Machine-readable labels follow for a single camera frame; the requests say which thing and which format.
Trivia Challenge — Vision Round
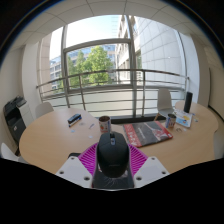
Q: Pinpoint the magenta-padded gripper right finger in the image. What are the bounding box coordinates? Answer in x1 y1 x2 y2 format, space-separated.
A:
128 143 170 188

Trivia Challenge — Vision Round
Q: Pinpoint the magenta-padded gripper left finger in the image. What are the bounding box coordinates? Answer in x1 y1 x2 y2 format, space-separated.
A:
55 143 99 189

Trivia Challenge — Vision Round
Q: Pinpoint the black computer mouse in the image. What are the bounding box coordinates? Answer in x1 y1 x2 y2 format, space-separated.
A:
96 131 131 179

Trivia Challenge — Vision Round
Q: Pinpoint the red magazine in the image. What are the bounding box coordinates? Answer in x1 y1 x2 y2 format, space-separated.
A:
122 120 174 148

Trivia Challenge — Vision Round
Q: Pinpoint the printed mug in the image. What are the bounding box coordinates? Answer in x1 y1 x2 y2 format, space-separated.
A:
98 115 112 134
165 113 177 130

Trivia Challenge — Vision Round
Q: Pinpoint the white and blue booklet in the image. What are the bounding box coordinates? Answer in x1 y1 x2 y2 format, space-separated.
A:
173 108 194 129

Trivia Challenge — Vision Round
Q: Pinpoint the black upright speaker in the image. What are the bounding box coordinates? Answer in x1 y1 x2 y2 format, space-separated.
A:
183 91 194 114

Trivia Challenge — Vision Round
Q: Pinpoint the black office printer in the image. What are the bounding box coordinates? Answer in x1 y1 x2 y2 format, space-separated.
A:
3 95 28 144

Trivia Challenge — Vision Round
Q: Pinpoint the grey metal balcony railing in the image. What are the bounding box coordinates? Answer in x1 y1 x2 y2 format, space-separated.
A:
35 68 190 118

